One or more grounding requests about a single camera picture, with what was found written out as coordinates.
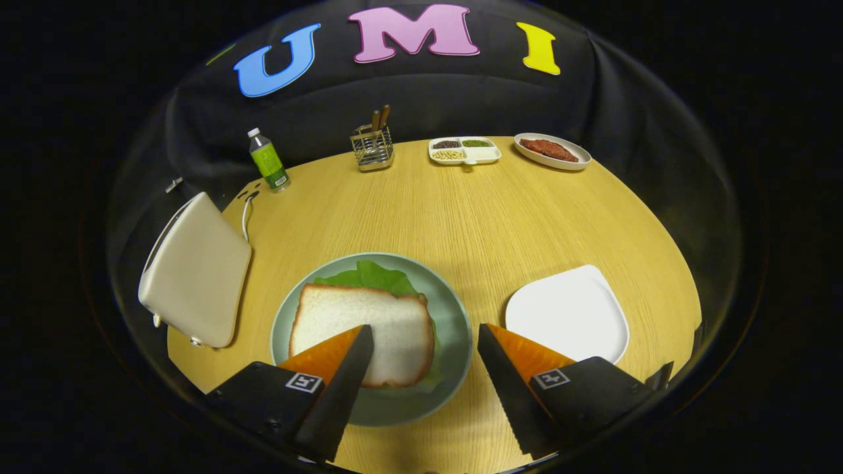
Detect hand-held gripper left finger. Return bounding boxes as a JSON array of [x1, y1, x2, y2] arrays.
[[205, 324, 375, 463]]

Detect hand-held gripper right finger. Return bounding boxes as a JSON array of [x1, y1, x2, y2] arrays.
[[477, 323, 659, 460]]

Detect white bread slice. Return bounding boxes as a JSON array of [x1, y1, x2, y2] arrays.
[[289, 284, 435, 388]]

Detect green lettuce leaf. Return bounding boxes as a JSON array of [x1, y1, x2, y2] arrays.
[[313, 259, 441, 394]]

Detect round green plate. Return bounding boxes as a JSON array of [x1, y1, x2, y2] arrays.
[[271, 252, 474, 427]]

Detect white square plate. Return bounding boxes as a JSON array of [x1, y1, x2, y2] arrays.
[[505, 265, 630, 365]]

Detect cream white toaster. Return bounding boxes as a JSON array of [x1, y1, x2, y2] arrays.
[[138, 192, 253, 348]]

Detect round white meat plate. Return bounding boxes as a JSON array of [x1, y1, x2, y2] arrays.
[[514, 133, 592, 171]]

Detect white divided condiment dish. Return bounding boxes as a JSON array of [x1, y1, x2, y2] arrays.
[[428, 136, 502, 167]]

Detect red meat slices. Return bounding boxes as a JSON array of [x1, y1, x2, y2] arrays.
[[520, 138, 579, 163]]

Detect green label drink bottle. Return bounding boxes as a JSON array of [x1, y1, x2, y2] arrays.
[[248, 128, 291, 194]]

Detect black backdrop cloth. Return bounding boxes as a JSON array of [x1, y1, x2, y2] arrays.
[[109, 0, 738, 284]]

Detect white toaster cable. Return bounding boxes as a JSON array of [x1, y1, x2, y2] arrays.
[[241, 191, 259, 242]]

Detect wire utensil holder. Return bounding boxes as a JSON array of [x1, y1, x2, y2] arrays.
[[350, 124, 395, 172]]

